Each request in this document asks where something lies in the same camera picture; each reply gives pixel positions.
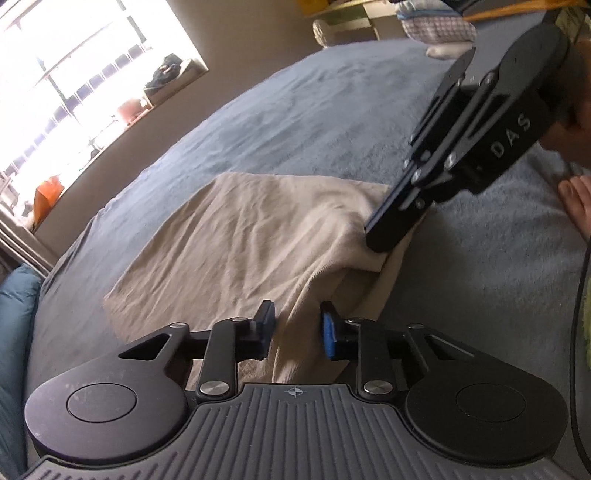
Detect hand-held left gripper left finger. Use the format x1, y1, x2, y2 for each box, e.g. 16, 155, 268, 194
92, 300, 277, 409

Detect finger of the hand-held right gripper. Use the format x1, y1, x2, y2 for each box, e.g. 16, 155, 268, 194
364, 46, 502, 254

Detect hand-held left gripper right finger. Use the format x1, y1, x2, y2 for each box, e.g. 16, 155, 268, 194
320, 301, 504, 409

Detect beige pants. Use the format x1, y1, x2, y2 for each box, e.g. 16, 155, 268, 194
102, 173, 416, 384

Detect dark clothes pile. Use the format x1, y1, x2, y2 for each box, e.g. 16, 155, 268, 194
145, 53, 185, 88

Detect person's right hand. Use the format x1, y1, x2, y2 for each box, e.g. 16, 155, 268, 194
538, 92, 591, 241

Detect white checkered cloth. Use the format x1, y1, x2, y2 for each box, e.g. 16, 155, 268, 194
397, 0, 476, 59

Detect grey-blue blanket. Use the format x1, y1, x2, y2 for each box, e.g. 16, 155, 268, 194
25, 44, 591, 462

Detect cream bedpost finial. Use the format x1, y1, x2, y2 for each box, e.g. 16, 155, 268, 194
313, 19, 340, 47

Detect yellow box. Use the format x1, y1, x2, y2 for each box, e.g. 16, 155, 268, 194
295, 0, 342, 14

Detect teal pillow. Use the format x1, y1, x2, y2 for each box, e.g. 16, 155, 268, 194
0, 265, 42, 467

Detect pink pot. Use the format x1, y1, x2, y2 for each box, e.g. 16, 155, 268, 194
115, 98, 151, 123

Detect orange bag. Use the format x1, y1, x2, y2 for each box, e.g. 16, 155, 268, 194
34, 178, 65, 213

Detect grey curtain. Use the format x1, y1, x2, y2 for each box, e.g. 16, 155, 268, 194
0, 217, 56, 278

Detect bright window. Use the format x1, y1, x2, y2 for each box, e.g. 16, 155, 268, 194
0, 0, 208, 222

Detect black cable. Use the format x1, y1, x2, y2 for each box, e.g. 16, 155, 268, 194
569, 244, 591, 462

